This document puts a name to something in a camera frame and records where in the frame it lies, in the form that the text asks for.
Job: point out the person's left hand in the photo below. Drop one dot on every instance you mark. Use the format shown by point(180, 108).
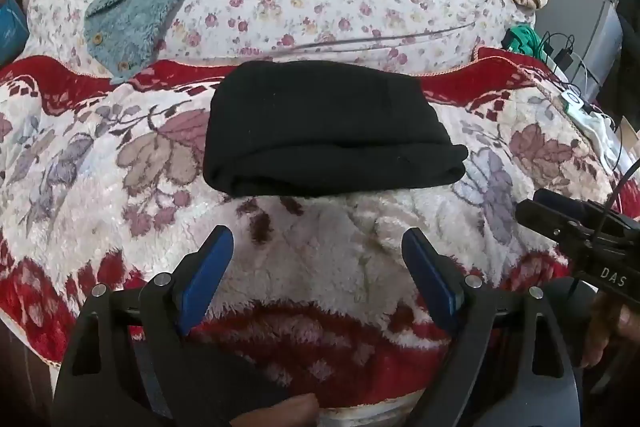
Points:
point(285, 412)

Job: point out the grey cabinet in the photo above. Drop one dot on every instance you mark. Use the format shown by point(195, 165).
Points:
point(575, 12)

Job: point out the person's right hand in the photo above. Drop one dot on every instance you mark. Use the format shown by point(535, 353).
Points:
point(602, 332)

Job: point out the blue bag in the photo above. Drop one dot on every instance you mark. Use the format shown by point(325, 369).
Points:
point(10, 32)

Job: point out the black pants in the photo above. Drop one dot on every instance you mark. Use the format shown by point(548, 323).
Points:
point(325, 127)

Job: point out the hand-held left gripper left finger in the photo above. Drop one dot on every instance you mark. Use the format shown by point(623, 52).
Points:
point(207, 279)

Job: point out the dark hanging cloth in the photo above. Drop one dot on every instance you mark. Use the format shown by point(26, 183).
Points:
point(629, 22)

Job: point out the white cloth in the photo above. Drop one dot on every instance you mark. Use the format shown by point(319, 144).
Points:
point(602, 137)

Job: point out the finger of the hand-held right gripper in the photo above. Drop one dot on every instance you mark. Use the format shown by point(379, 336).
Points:
point(545, 219)
point(565, 204)

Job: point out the small white device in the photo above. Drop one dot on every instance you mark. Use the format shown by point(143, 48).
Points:
point(572, 101)

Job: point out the red floral fleece blanket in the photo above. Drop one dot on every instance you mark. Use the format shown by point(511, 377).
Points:
point(100, 187)

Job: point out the black charger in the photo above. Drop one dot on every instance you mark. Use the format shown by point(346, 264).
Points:
point(564, 57)

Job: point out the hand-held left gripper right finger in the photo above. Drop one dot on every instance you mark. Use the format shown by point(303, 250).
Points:
point(430, 279)

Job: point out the green cloth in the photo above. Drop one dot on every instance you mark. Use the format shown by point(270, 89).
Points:
point(525, 37)

